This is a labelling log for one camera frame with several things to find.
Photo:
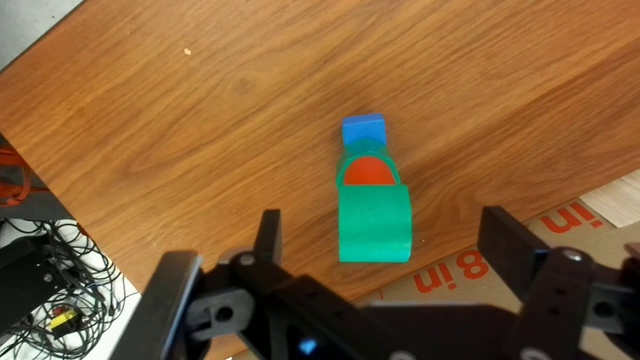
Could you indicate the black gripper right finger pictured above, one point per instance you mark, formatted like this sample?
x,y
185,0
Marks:
x,y
512,250

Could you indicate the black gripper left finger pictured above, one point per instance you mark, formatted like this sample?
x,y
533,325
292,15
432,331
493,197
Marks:
x,y
269,236

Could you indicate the large cardboard box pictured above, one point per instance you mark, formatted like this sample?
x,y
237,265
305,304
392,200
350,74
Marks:
x,y
480,266

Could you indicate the green arch block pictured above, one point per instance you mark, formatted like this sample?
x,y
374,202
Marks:
x,y
372,223

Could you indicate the blue rectangular block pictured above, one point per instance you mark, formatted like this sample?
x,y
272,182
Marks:
x,y
363,127

